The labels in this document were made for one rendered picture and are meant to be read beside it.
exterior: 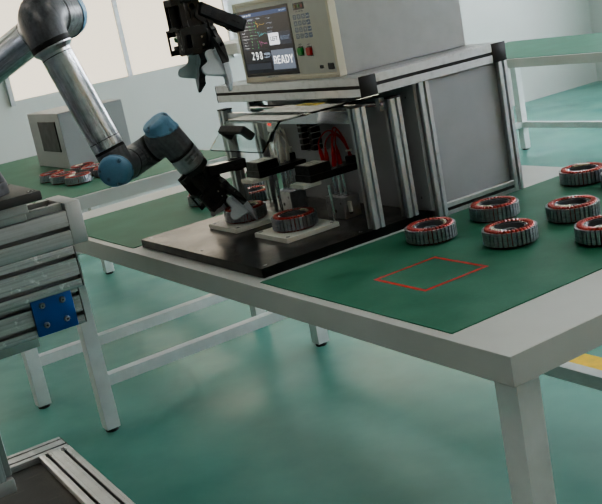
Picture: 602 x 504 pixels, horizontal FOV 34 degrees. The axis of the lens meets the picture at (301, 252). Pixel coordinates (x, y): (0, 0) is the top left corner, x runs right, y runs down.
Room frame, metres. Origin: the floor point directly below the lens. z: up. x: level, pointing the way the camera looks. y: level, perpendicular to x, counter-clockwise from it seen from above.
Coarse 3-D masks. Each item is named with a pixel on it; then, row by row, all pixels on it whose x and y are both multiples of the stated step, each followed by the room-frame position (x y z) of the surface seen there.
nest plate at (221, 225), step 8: (264, 216) 2.54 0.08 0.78; (216, 224) 2.55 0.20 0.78; (224, 224) 2.53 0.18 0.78; (232, 224) 2.51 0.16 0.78; (240, 224) 2.50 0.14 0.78; (248, 224) 2.48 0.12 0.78; (256, 224) 2.48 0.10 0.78; (264, 224) 2.49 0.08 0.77; (232, 232) 2.47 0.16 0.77; (240, 232) 2.45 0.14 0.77
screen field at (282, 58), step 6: (288, 48) 2.48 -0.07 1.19; (276, 54) 2.54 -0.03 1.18; (282, 54) 2.51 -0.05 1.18; (288, 54) 2.49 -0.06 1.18; (276, 60) 2.54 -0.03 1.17; (282, 60) 2.52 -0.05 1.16; (288, 60) 2.49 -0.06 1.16; (294, 60) 2.47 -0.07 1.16; (276, 66) 2.55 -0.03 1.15; (282, 66) 2.52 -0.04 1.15; (288, 66) 2.50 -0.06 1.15; (294, 66) 2.47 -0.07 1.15
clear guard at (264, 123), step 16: (368, 96) 2.25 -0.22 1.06; (256, 112) 2.38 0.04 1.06; (272, 112) 2.31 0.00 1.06; (288, 112) 2.24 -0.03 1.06; (304, 112) 2.18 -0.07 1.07; (256, 128) 2.19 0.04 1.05; (272, 128) 2.13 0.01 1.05; (224, 144) 2.26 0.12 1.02; (240, 144) 2.20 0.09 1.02; (256, 144) 2.14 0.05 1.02
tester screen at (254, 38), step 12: (264, 12) 2.55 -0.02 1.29; (276, 12) 2.50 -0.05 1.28; (252, 24) 2.61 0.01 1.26; (264, 24) 2.56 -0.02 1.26; (276, 24) 2.51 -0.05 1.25; (288, 24) 2.47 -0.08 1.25; (252, 36) 2.62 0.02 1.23; (264, 36) 2.57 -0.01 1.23; (252, 48) 2.63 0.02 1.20; (264, 48) 2.58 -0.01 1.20; (276, 48) 2.53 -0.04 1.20; (264, 60) 2.59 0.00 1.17; (252, 72) 2.65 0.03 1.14; (264, 72) 2.60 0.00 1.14
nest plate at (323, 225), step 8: (320, 224) 2.32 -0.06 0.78; (328, 224) 2.30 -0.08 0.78; (336, 224) 2.31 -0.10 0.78; (256, 232) 2.37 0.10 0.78; (264, 232) 2.35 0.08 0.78; (272, 232) 2.33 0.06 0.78; (280, 232) 2.32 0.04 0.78; (288, 232) 2.30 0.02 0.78; (296, 232) 2.28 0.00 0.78; (304, 232) 2.27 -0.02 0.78; (312, 232) 2.27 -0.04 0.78; (320, 232) 2.29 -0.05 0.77; (272, 240) 2.30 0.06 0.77; (280, 240) 2.26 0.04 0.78; (288, 240) 2.24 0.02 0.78; (296, 240) 2.25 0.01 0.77
